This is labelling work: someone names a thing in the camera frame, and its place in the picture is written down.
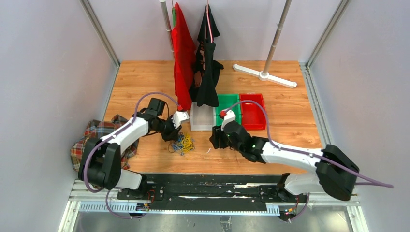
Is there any yellow cable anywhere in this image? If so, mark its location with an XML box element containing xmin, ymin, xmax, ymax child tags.
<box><xmin>176</xmin><ymin>133</ymin><xmax>195</xmax><ymax>154</ymax></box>

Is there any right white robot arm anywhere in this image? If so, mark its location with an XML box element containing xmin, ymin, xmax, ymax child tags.
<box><xmin>209</xmin><ymin>121</ymin><xmax>360</xmax><ymax>202</ymax></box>

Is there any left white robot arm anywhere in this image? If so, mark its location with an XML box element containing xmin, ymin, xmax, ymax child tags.
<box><xmin>78</xmin><ymin>98</ymin><xmax>189</xmax><ymax>200</ymax></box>

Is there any red plastic bin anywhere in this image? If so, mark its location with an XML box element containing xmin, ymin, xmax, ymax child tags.
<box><xmin>239</xmin><ymin>93</ymin><xmax>266</xmax><ymax>130</ymax></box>

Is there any white plastic bin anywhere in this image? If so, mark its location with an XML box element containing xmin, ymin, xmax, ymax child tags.
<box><xmin>190</xmin><ymin>102</ymin><xmax>216</xmax><ymax>131</ymax></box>

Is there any green plastic bin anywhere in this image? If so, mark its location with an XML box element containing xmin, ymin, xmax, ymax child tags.
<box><xmin>215</xmin><ymin>94</ymin><xmax>242</xmax><ymax>126</ymax></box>

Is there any black hanging garment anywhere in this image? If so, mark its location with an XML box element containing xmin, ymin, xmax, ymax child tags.
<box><xmin>189</xmin><ymin>5</ymin><xmax>224</xmax><ymax>107</ymax></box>

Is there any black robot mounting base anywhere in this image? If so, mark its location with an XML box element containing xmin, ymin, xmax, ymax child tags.
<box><xmin>117</xmin><ymin>174</ymin><xmax>308</xmax><ymax>212</ymax></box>

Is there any white rack base foot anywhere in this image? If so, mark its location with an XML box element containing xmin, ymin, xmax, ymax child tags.
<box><xmin>233</xmin><ymin>64</ymin><xmax>297</xmax><ymax>88</ymax></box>

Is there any plaid flannel shirt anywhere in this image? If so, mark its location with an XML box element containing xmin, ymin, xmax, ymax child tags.
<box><xmin>70</xmin><ymin>115</ymin><xmax>139</xmax><ymax>172</ymax></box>

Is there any red hanging shirt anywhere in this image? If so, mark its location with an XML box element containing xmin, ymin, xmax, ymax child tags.
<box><xmin>171</xmin><ymin>3</ymin><xmax>196</xmax><ymax>110</ymax></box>

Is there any right metal rack pole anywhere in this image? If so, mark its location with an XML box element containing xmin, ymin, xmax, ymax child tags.
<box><xmin>262</xmin><ymin>0</ymin><xmax>292</xmax><ymax>76</ymax></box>

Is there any metal rack pole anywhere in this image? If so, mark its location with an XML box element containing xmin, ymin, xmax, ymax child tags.
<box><xmin>262</xmin><ymin>0</ymin><xmax>292</xmax><ymax>76</ymax></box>
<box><xmin>159</xmin><ymin>0</ymin><xmax>175</xmax><ymax>59</ymax></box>

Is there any green clothes hanger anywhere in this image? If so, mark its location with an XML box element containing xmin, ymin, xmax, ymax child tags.
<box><xmin>172</xmin><ymin>7</ymin><xmax>176</xmax><ymax>28</ymax></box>

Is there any left metal rack pole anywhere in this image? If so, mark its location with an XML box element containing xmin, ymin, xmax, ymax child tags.
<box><xmin>159</xmin><ymin>0</ymin><xmax>175</xmax><ymax>59</ymax></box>

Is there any pink clothes hanger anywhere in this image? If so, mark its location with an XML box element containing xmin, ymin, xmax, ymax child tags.
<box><xmin>205</xmin><ymin>0</ymin><xmax>213</xmax><ymax>43</ymax></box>

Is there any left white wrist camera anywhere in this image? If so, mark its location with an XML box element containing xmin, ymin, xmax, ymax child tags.
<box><xmin>171</xmin><ymin>111</ymin><xmax>190</xmax><ymax>129</ymax></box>

